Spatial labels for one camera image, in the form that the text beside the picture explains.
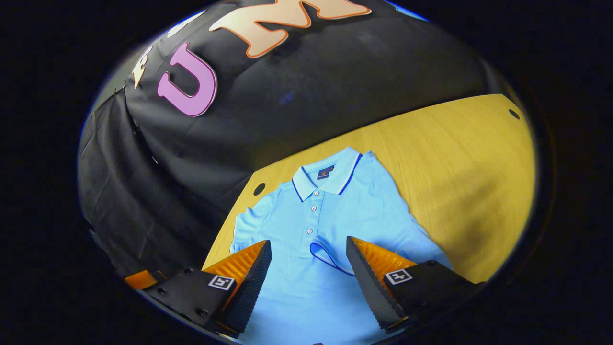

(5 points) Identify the black backdrop cloth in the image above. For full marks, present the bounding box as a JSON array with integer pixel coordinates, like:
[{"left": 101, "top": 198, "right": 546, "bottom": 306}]
[{"left": 77, "top": 0, "right": 508, "bottom": 283}]

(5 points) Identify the light blue polo T-shirt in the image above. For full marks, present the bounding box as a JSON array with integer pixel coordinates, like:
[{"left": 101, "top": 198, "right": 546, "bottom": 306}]
[{"left": 230, "top": 146, "right": 453, "bottom": 345}]

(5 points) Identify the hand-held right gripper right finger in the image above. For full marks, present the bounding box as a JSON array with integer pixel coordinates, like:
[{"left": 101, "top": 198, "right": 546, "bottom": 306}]
[{"left": 346, "top": 235, "right": 485, "bottom": 335}]

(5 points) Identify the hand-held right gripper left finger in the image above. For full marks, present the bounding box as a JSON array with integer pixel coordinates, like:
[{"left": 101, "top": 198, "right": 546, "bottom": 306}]
[{"left": 143, "top": 240, "right": 272, "bottom": 335}]

